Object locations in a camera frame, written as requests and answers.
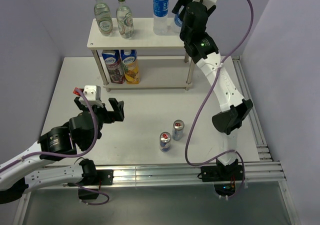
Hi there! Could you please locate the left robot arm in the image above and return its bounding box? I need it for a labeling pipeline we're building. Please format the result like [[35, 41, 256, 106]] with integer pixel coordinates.
[[0, 96, 125, 204]]

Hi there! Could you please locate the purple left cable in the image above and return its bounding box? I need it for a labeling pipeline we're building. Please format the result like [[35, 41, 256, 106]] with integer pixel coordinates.
[[0, 89, 111, 206]]

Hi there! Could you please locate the aluminium side rail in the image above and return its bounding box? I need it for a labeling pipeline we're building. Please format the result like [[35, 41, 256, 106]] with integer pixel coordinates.
[[232, 57, 273, 162]]

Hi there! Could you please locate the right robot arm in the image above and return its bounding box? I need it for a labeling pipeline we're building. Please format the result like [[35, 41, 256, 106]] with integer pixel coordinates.
[[172, 0, 253, 180]]

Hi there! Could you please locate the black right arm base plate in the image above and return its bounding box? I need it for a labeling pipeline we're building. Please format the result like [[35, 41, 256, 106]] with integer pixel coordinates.
[[197, 165, 244, 182]]

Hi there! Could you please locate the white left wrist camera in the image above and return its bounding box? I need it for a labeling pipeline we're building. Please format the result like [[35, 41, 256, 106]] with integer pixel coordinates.
[[73, 85, 103, 108]]

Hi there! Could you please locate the yellow pineapple juice carton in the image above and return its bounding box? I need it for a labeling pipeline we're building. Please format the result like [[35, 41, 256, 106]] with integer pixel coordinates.
[[120, 49, 140, 84]]

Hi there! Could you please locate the aluminium mounting rail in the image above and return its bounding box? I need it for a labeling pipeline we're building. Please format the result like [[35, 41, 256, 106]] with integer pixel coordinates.
[[23, 161, 287, 190]]

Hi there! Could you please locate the purple grape juice carton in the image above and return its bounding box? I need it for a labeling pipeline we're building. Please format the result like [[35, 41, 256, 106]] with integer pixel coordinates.
[[101, 50, 125, 84]]

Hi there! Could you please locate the white two-tier shelf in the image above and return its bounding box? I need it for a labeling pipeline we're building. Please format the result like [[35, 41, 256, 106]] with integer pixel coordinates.
[[87, 18, 195, 92]]

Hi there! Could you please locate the glass soda bottle green cap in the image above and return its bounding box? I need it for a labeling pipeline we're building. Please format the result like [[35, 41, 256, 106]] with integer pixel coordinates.
[[94, 0, 113, 36]]

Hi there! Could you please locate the purple cable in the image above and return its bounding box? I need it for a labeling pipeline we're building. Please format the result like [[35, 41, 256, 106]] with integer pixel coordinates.
[[184, 0, 255, 198], [0, 89, 111, 206]]

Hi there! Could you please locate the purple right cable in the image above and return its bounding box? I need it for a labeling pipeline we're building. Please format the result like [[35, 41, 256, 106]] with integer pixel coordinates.
[[184, 0, 255, 198]]

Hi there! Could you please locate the silver blue energy drink can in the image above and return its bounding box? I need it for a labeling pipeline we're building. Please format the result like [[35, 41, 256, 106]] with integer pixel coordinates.
[[172, 119, 185, 141]]

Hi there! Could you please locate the water bottle blue label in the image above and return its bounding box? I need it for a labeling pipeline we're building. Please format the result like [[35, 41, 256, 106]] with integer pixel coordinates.
[[171, 12, 183, 34], [153, 0, 169, 36]]

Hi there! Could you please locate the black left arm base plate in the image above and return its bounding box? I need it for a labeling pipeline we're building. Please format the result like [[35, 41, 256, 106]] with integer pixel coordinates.
[[78, 169, 114, 186]]

